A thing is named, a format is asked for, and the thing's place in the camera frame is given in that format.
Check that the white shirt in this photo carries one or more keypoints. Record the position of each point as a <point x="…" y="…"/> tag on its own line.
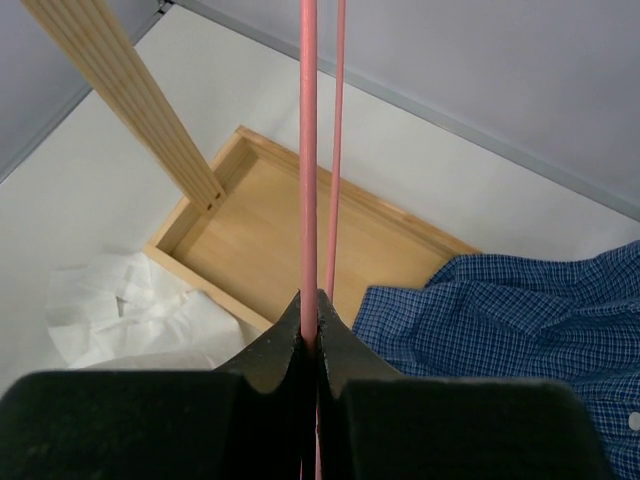
<point x="127" y="311"/>

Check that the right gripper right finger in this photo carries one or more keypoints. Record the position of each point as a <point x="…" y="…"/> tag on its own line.
<point x="376" y="423"/>

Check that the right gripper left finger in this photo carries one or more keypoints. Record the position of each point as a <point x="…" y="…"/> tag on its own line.
<point x="251" y="418"/>

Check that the blue checkered shirt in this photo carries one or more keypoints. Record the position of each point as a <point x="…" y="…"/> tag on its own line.
<point x="490" y="315"/>

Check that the pink wire hanger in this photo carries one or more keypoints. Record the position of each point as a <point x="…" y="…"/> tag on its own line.
<point x="308" y="165"/>

